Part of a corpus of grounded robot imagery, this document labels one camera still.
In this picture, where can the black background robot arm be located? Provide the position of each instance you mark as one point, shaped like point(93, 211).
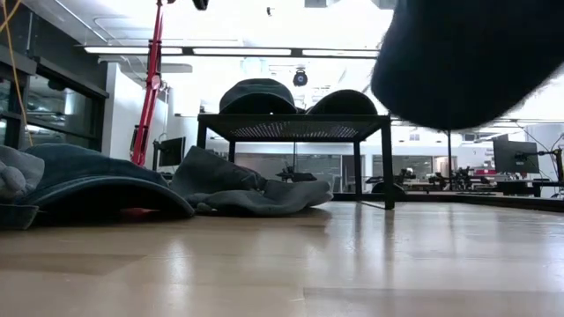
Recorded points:
point(296, 176)

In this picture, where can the large black monitor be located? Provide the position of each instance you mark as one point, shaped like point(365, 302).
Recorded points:
point(515, 156)

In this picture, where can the dark blue denim cap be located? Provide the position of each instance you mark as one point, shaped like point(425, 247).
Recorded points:
point(88, 176)

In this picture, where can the black ceiling camera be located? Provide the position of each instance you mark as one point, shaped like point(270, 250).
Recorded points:
point(300, 78)

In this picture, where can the dark teal cap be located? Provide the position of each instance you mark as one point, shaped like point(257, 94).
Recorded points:
point(257, 97)

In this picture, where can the red desk lamp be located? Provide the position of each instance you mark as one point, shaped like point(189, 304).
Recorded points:
point(152, 83)

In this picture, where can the background workbench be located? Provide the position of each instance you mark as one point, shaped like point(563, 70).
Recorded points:
point(520, 187)

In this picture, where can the black aluminium table frame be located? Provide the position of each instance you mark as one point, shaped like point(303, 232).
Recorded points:
point(484, 201)

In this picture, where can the black perforated metal rack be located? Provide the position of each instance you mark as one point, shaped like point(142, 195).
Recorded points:
point(295, 121)

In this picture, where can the small black monitor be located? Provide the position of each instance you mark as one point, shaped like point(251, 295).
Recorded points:
point(172, 152)

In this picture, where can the long ceiling light bar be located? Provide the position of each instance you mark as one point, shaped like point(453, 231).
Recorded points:
point(238, 51)

